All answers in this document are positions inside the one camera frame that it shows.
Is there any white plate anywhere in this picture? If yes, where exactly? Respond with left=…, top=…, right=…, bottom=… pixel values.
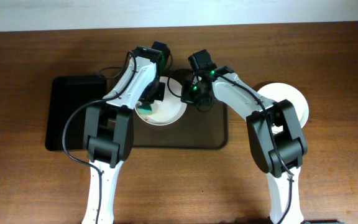
left=257, top=83, right=310, bottom=128
left=135, top=86, right=186, bottom=126

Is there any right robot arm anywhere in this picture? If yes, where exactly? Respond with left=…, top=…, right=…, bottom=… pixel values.
left=181, top=66, right=308, bottom=223

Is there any white plate back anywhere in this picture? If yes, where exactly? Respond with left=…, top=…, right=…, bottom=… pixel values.
left=135, top=86, right=186, bottom=126

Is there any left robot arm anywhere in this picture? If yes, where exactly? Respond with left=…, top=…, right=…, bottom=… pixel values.
left=83, top=42, right=170, bottom=223

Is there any green yellow sponge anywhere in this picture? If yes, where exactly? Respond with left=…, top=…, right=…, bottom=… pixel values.
left=137, top=104, right=153, bottom=115

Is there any brown plastic tray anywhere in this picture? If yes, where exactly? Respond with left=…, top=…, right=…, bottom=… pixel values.
left=134, top=69, right=228, bottom=150

